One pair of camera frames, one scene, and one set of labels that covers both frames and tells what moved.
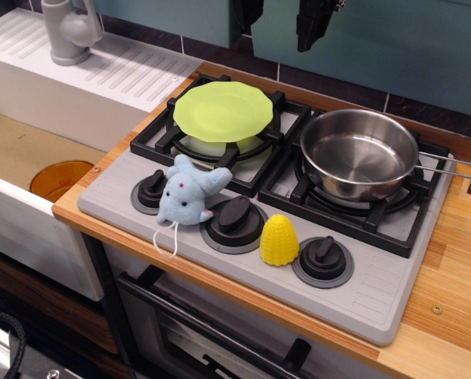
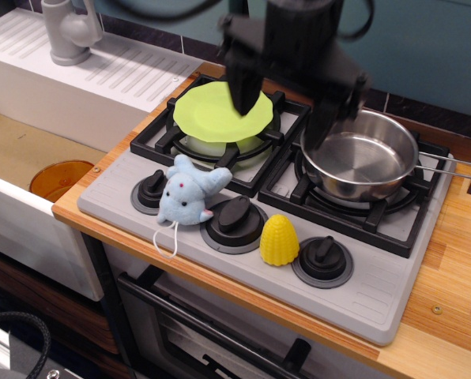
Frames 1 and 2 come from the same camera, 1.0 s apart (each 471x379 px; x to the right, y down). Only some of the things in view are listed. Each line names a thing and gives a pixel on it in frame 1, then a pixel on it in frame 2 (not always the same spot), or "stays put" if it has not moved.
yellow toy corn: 279,243 stays put
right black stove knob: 323,262 stays put
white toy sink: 37,112 stays put
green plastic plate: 224,111 stays put
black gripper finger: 312,21 -> 328,110
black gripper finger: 247,12 -> 245,83
